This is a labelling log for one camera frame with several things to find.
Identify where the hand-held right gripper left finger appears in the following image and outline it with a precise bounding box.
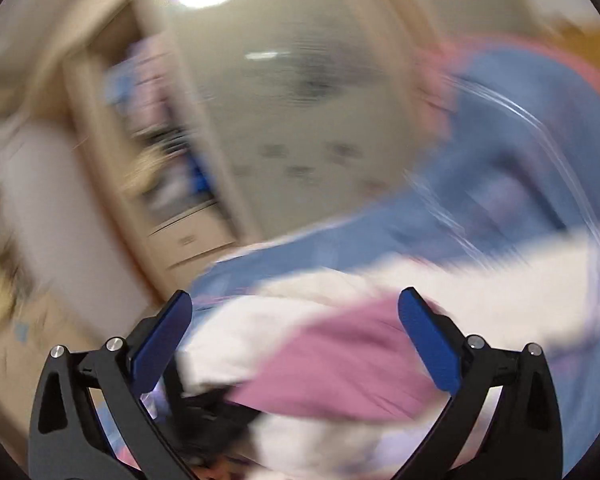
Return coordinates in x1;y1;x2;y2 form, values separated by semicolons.
28;289;197;480

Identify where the frosted glass wardrobe door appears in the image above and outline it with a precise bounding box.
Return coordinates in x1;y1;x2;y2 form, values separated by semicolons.
167;0;421;241

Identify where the beige wardrobe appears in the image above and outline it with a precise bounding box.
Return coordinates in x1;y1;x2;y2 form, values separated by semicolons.
62;0;261;286

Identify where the blue bed sheet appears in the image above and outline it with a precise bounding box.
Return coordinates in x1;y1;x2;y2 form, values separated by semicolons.
185;40;600;480

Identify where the pink and white garment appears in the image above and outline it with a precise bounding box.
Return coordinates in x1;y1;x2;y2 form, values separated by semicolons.
176;227;600;480

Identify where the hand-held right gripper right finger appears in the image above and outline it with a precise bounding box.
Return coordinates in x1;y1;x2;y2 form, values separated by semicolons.
389;287;564;480

